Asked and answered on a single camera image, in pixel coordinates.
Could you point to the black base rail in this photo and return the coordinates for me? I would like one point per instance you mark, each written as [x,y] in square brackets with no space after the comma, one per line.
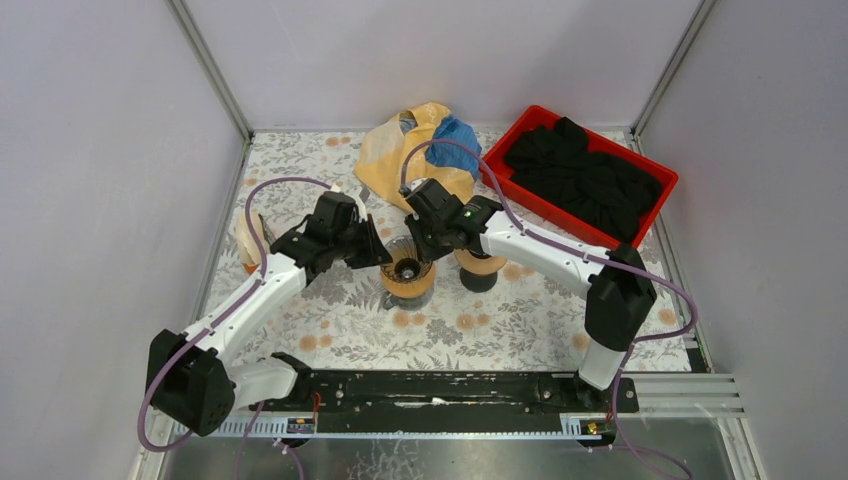
[440,402]

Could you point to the floral table mat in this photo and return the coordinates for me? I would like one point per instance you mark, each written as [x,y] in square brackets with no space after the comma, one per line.
[526,322]

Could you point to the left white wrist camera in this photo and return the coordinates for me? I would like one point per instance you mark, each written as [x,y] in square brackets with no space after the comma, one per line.
[359,196]

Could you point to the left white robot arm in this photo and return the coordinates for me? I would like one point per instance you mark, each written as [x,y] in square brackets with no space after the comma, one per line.
[191,376]

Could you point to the wooden ring holder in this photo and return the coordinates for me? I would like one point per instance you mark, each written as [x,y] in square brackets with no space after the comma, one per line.
[412,289]
[479,264]

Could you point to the clear grey glass dripper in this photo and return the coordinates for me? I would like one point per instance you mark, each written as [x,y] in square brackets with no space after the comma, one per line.
[407,264]

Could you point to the clear glass pitcher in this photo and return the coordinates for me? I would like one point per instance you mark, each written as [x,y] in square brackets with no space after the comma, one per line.
[391,301]

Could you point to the yellow cloth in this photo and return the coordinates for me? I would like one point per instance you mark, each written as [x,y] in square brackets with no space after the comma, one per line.
[385,148]

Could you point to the orange filter holder box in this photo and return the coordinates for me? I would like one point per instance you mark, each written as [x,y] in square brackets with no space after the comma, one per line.
[253,238]

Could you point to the black cloth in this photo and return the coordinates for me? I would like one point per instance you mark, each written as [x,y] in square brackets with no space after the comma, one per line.
[602,190]

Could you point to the blue cloth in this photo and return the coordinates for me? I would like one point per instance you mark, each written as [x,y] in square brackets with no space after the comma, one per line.
[458,148]

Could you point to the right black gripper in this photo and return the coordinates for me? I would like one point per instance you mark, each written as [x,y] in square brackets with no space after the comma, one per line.
[414,226]

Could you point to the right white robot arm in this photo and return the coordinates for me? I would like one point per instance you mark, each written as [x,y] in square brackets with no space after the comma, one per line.
[483,236]

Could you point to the red plastic bin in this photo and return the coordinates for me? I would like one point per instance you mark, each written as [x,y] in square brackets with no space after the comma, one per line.
[535,116]

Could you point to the dark glass carafe red rim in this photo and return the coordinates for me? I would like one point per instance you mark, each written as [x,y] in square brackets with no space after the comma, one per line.
[477,283]

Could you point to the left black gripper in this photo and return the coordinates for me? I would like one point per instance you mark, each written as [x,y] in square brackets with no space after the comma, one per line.
[357,237]

